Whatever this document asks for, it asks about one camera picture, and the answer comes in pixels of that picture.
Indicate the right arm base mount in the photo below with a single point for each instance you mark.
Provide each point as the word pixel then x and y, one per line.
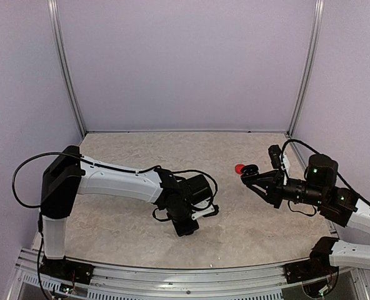
pixel 315 266

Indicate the small black case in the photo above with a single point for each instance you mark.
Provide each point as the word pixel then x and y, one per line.
pixel 249 171

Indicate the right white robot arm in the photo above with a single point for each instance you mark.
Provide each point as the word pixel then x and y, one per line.
pixel 340 205

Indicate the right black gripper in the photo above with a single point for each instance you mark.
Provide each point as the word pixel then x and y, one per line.
pixel 275 187

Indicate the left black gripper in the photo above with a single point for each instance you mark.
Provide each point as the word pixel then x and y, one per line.
pixel 182 230

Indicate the aluminium frame post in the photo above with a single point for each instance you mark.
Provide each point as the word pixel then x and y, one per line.
pixel 308 66
pixel 57 32

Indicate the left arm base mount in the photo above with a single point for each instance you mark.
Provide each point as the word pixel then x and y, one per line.
pixel 67 270

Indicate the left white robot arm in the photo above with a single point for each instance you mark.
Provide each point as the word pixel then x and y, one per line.
pixel 184 200

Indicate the left aluminium frame post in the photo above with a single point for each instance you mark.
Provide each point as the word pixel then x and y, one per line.
pixel 57 32

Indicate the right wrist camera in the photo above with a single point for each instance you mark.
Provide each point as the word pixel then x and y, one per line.
pixel 274 152

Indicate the front aluminium rail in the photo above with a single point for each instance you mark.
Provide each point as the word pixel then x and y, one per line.
pixel 104 280

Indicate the right aluminium frame post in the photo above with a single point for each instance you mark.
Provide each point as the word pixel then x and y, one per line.
pixel 308 66

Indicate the red earbud charging case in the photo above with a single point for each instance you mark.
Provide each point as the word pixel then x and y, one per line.
pixel 239 168

